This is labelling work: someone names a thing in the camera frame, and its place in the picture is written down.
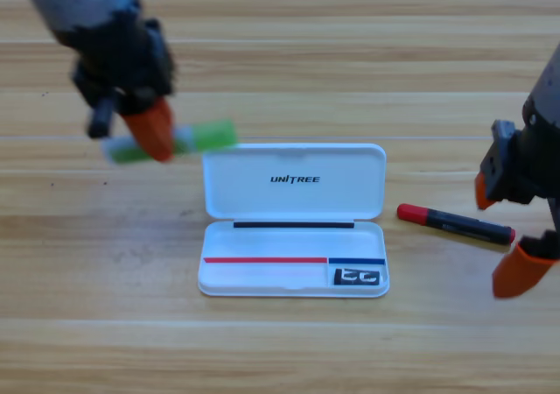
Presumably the green and white highlighter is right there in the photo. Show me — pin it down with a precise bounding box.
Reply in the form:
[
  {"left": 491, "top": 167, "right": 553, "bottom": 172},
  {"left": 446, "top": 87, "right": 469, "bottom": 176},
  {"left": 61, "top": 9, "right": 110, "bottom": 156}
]
[{"left": 102, "top": 119, "right": 240, "bottom": 166}]

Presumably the small black eraser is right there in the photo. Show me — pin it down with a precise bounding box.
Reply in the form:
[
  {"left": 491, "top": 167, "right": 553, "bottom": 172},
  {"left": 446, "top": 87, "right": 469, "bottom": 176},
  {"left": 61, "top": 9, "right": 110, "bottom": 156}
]
[{"left": 333, "top": 268, "right": 381, "bottom": 287}]

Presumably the white Unitree pencil case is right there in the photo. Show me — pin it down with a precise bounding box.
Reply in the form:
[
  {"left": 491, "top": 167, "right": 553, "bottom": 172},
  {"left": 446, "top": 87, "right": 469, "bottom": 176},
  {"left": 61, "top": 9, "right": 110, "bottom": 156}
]
[{"left": 197, "top": 143, "right": 390, "bottom": 299}]

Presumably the red and black marker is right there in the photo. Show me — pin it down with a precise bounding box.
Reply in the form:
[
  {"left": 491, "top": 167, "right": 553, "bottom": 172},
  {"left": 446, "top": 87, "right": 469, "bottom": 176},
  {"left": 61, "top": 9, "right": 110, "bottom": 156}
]
[{"left": 396, "top": 202, "right": 516, "bottom": 245}]

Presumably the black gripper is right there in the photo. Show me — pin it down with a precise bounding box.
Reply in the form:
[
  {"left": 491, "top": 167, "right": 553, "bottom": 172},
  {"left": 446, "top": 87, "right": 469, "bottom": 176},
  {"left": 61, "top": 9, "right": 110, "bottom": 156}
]
[
  {"left": 474, "top": 120, "right": 560, "bottom": 299},
  {"left": 72, "top": 11, "right": 176, "bottom": 163}
]

